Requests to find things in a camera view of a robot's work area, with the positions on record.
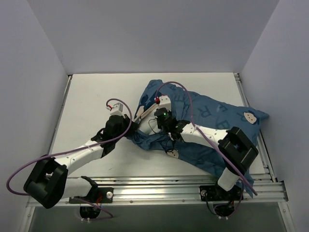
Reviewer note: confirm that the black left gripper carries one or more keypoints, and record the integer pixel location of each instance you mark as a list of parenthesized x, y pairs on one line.
[(130, 123)]

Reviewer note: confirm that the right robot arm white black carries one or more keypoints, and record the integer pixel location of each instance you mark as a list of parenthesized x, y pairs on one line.
[(236, 149)]

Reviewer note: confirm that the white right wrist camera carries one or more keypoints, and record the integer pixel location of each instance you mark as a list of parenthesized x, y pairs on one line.
[(163, 102)]

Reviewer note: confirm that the white pillow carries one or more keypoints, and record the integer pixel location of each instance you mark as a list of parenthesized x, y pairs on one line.
[(148, 122)]

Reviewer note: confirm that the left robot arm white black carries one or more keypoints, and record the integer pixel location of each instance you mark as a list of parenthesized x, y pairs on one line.
[(48, 181)]

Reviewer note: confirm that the aluminium left side rail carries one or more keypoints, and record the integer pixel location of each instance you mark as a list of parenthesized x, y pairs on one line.
[(60, 114)]

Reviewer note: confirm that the blue cartoon print pillowcase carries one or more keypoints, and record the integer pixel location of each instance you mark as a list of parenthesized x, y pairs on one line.
[(206, 112)]

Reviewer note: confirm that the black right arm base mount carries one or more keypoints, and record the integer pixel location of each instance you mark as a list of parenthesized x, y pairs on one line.
[(214, 193)]

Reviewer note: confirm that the aluminium front rail frame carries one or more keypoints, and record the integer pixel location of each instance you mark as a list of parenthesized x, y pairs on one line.
[(183, 190)]

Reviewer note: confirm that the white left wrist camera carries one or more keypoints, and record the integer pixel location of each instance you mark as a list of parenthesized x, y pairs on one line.
[(116, 109)]

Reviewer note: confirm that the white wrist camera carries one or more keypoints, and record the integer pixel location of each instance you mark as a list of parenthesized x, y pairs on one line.
[(163, 102), (116, 109)]

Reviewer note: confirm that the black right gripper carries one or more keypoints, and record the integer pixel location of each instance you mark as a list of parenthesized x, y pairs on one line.
[(159, 113)]

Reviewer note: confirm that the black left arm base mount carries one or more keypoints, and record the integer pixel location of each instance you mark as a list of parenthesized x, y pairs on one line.
[(105, 194)]

